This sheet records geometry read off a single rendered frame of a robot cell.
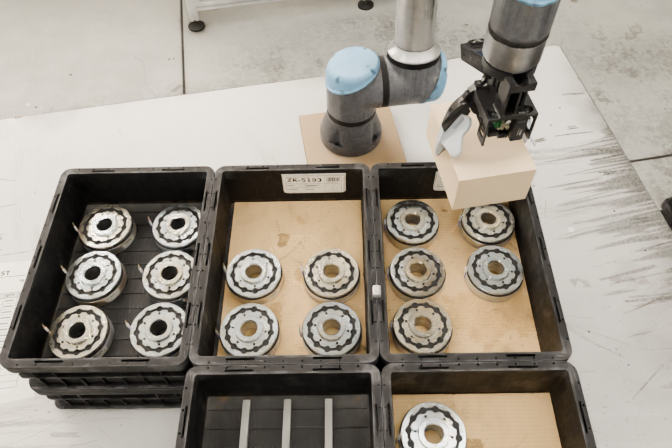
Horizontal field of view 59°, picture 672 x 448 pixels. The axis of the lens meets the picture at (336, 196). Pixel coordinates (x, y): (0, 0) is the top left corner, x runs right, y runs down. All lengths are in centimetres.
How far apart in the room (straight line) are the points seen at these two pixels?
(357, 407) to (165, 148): 83
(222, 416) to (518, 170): 61
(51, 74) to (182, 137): 154
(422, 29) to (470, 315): 58
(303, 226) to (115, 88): 179
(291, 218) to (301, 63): 164
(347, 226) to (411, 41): 41
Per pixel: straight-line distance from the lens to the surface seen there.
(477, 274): 113
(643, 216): 152
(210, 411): 107
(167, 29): 310
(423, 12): 127
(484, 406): 107
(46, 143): 169
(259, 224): 121
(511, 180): 94
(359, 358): 96
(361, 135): 141
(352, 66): 132
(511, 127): 87
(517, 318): 114
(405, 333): 106
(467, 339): 110
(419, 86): 134
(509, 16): 75
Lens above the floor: 183
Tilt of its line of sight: 54 degrees down
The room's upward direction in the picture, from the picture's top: 2 degrees counter-clockwise
